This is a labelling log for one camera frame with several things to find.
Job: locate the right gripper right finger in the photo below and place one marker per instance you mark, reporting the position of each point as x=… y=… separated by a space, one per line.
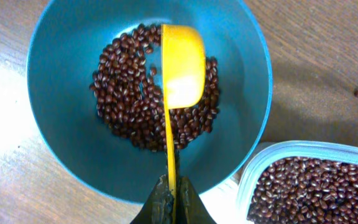
x=190 y=208

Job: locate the red adzuki beans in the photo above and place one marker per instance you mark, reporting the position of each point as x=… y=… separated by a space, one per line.
x=131 y=103

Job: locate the clear plastic bean container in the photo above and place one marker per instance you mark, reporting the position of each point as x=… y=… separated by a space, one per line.
x=300 y=182

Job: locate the blue plastic bowl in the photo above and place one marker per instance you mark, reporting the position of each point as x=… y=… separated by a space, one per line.
x=64 y=52

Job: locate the yellow plastic measuring scoop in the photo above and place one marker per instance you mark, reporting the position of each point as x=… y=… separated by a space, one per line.
x=183 y=73

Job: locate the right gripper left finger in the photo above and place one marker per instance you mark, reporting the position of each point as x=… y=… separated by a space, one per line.
x=159 y=206

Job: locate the white digital kitchen scale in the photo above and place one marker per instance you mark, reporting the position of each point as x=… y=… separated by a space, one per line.
x=220 y=201

